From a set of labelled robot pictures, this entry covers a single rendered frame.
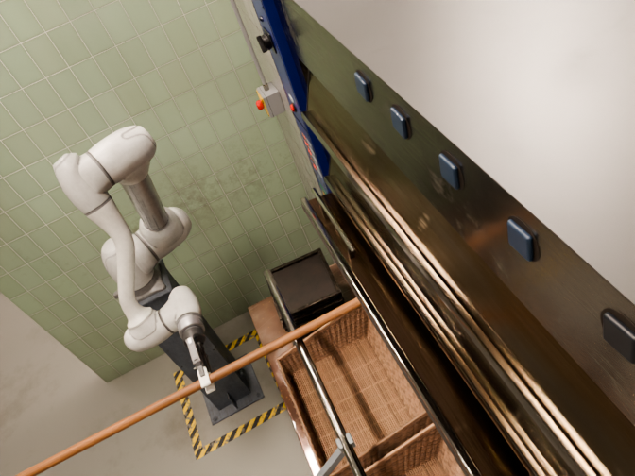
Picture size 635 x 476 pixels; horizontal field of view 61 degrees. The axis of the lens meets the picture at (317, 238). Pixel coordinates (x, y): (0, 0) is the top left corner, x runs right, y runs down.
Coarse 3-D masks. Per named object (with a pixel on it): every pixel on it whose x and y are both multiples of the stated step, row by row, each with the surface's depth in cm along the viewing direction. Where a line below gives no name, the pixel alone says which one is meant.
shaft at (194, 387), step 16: (352, 304) 173; (320, 320) 172; (288, 336) 171; (256, 352) 170; (224, 368) 169; (192, 384) 169; (160, 400) 168; (176, 400) 168; (128, 416) 167; (144, 416) 167; (112, 432) 166; (80, 448) 165; (48, 464) 164
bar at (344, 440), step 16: (272, 288) 191; (288, 320) 180; (304, 352) 170; (320, 384) 161; (320, 400) 158; (336, 416) 153; (336, 432) 150; (352, 448) 146; (336, 464) 153; (352, 464) 143
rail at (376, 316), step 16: (320, 224) 169; (336, 256) 158; (352, 272) 153; (368, 304) 144; (384, 336) 137; (400, 352) 132; (416, 384) 125; (432, 400) 122; (448, 432) 116; (464, 448) 113; (464, 464) 111
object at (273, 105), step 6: (270, 84) 219; (258, 90) 219; (264, 90) 218; (270, 90) 216; (276, 90) 215; (264, 96) 214; (270, 96) 215; (276, 96) 216; (264, 102) 216; (270, 102) 216; (276, 102) 217; (282, 102) 218; (264, 108) 224; (270, 108) 218; (276, 108) 219; (282, 108) 220; (270, 114) 220; (276, 114) 221
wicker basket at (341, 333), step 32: (352, 320) 226; (288, 352) 223; (320, 352) 232; (352, 352) 233; (384, 352) 220; (288, 384) 214; (352, 384) 222; (384, 384) 219; (320, 416) 217; (352, 416) 214; (384, 416) 210; (416, 416) 182; (384, 448) 187
